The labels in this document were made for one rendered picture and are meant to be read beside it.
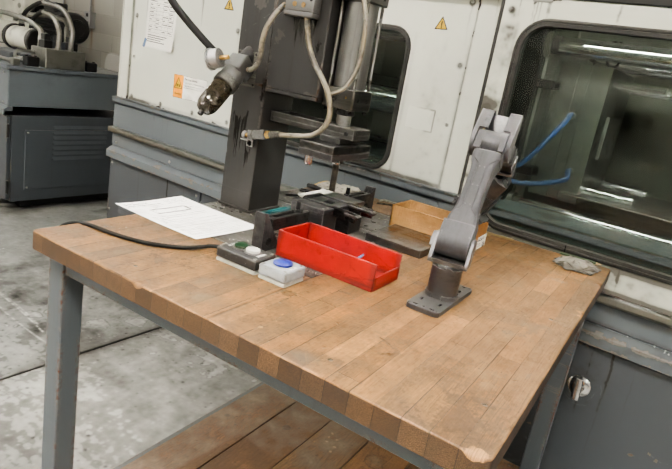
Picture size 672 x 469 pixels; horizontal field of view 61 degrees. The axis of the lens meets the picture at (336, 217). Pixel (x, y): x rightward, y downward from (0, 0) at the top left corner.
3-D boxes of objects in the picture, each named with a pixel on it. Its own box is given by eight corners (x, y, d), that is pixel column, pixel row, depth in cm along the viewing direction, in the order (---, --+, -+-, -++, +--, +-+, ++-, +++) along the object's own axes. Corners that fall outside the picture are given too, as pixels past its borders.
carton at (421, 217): (468, 256, 154) (475, 228, 152) (387, 229, 166) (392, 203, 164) (483, 247, 165) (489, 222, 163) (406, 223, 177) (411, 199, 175)
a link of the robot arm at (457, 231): (435, 258, 119) (480, 140, 133) (466, 267, 117) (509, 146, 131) (433, 244, 114) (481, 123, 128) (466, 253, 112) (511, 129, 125)
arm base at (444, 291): (412, 268, 109) (446, 280, 106) (450, 249, 126) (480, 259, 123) (404, 306, 111) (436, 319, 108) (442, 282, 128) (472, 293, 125)
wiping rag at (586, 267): (546, 268, 156) (596, 279, 149) (548, 258, 155) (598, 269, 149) (556, 258, 167) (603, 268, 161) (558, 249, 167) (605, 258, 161)
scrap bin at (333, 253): (371, 292, 115) (376, 265, 113) (275, 254, 127) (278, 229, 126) (397, 279, 125) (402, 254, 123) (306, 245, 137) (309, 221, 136)
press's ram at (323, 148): (332, 175, 135) (354, 45, 127) (249, 151, 147) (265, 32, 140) (369, 170, 150) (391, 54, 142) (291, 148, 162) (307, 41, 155)
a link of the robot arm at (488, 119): (488, 149, 156) (482, 98, 128) (522, 156, 153) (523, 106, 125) (475, 190, 154) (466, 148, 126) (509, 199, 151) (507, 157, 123)
